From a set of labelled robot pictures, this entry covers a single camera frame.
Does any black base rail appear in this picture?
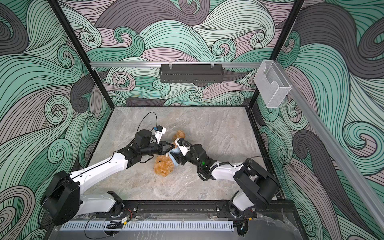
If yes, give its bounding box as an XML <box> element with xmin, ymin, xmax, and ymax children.
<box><xmin>56</xmin><ymin>199</ymin><xmax>298</xmax><ymax>219</ymax></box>

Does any right camera black cable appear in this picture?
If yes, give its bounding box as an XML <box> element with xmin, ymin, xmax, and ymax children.
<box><xmin>194</xmin><ymin>161</ymin><xmax>232</xmax><ymax>182</ymax></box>

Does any light blue fleece hoodie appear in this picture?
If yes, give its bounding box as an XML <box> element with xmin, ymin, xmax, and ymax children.
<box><xmin>167</xmin><ymin>149</ymin><xmax>183</xmax><ymax>167</ymax></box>

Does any brown teddy bear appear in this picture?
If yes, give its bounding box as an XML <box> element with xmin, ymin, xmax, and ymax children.
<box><xmin>154</xmin><ymin>130</ymin><xmax>186</xmax><ymax>177</ymax></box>

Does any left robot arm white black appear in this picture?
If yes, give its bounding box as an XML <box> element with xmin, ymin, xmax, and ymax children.
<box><xmin>41</xmin><ymin>126</ymin><xmax>175</xmax><ymax>226</ymax></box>

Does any camera black cable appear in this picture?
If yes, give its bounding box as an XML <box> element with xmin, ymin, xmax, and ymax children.
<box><xmin>135</xmin><ymin>111</ymin><xmax>159</xmax><ymax>136</ymax></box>
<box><xmin>194</xmin><ymin>161</ymin><xmax>232</xmax><ymax>182</ymax></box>

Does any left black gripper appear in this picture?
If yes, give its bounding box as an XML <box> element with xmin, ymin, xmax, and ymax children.
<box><xmin>141</xmin><ymin>140</ymin><xmax>175</xmax><ymax>157</ymax></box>

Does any left camera black cable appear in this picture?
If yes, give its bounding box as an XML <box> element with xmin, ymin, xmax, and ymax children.
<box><xmin>135</xmin><ymin>111</ymin><xmax>159</xmax><ymax>136</ymax></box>

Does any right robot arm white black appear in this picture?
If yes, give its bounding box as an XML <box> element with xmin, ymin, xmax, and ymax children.
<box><xmin>176</xmin><ymin>140</ymin><xmax>279</xmax><ymax>217</ymax></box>

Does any clear plastic wall bin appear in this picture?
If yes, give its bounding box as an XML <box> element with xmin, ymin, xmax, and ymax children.
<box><xmin>254</xmin><ymin>60</ymin><xmax>292</xmax><ymax>109</ymax></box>

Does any aluminium rail back wall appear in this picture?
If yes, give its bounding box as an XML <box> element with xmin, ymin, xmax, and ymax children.
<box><xmin>90</xmin><ymin>61</ymin><xmax>262</xmax><ymax>69</ymax></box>

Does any white slotted cable duct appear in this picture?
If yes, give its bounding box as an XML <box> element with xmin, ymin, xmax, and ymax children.
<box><xmin>60</xmin><ymin>220</ymin><xmax>235</xmax><ymax>232</ymax></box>

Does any black wall tray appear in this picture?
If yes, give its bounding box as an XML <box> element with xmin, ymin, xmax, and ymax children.
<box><xmin>160</xmin><ymin>65</ymin><xmax>224</xmax><ymax>83</ymax></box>

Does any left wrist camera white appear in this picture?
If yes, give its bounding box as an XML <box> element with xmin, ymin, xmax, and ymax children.
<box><xmin>154</xmin><ymin>126</ymin><xmax>167</xmax><ymax>144</ymax></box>

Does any aluminium rail wall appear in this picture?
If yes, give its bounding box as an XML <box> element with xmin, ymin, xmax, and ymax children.
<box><xmin>90</xmin><ymin>61</ymin><xmax>262</xmax><ymax>69</ymax></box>
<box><xmin>275</xmin><ymin>63</ymin><xmax>384</xmax><ymax>230</ymax></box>

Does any aluminium rail right wall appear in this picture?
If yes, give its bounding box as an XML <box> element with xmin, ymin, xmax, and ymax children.
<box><xmin>275</xmin><ymin>63</ymin><xmax>384</xmax><ymax>230</ymax></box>

